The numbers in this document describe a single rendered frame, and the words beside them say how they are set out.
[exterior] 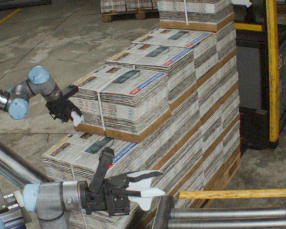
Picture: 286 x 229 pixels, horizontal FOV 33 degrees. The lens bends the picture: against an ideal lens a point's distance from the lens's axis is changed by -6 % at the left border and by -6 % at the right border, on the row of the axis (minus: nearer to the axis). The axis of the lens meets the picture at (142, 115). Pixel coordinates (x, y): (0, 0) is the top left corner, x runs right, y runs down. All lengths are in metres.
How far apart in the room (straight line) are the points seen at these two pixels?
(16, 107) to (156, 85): 0.74
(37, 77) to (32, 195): 0.75
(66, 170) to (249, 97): 1.90
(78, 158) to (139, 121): 0.31
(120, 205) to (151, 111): 1.10
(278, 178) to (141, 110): 1.49
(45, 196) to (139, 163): 1.09
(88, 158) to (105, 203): 0.96
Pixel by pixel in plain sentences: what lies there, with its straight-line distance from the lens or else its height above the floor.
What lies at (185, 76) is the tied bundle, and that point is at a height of 0.95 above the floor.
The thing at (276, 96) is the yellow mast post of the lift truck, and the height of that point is 0.45.
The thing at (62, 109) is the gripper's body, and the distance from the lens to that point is 2.06.
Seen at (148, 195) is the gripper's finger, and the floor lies 1.24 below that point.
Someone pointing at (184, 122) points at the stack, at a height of 0.72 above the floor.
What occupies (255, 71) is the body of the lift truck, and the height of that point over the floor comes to 0.56.
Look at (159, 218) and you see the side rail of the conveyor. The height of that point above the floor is 0.80.
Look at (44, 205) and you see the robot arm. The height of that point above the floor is 1.21.
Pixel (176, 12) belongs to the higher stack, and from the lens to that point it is 3.00.
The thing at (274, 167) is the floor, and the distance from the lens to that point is 3.58.
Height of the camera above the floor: 1.92
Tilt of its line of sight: 26 degrees down
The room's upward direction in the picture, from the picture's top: 7 degrees counter-clockwise
